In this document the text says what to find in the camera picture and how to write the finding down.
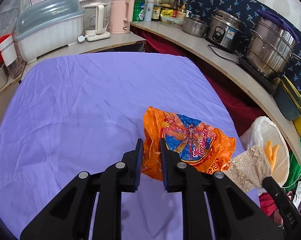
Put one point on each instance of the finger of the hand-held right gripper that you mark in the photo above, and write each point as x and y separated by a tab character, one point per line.
280	200

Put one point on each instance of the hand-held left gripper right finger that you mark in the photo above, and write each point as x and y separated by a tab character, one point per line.
164	167

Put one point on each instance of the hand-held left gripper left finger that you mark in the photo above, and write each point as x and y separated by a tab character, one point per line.
139	162

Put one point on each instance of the orange dragonfly plastic bag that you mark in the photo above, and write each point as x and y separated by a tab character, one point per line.
190	140

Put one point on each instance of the orange foam net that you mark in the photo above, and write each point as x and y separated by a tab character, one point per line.
271	152

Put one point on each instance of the white trash bag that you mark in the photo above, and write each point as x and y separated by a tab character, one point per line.
263	130

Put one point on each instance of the red mesh item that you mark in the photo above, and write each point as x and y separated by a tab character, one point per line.
269	205

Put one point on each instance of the green plastic bag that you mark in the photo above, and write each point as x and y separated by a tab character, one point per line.
296	160

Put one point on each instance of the purple tablecloth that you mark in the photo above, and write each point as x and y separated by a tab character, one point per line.
78	105

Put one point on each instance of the red cloth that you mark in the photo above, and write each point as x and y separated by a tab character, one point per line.
228	95

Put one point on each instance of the dark plastic bin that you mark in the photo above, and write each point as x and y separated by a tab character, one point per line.
288	102

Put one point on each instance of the curved wooden counter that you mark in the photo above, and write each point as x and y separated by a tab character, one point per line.
240	80

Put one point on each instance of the black induction cooktop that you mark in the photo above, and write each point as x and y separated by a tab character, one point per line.
260	78

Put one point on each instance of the steel pot with lid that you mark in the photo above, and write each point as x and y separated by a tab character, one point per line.
194	27

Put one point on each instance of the clear food container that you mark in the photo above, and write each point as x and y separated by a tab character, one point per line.
173	23

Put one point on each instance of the pink electric kettle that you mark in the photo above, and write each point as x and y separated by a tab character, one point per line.
119	17

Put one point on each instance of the steel steamer pot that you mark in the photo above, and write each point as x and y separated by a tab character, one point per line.
270	52

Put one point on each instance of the steel rice cooker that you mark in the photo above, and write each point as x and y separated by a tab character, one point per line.
224	31

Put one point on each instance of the glass electric kettle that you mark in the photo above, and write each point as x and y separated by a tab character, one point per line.
99	17

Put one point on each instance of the green tin can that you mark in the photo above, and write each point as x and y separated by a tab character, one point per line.
138	11

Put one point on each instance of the yellow packet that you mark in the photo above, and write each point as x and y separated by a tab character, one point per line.
166	13

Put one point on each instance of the white bottle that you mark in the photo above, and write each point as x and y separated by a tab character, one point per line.
148	11

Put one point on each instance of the white dish drainer with lid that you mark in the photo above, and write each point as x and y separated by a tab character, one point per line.
53	37

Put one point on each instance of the yellow oil bottle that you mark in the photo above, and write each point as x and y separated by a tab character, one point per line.
182	12

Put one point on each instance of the dark sauce bottle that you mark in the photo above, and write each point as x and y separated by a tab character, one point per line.
175	6

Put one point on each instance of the purple cloth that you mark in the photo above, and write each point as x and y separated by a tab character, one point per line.
278	20

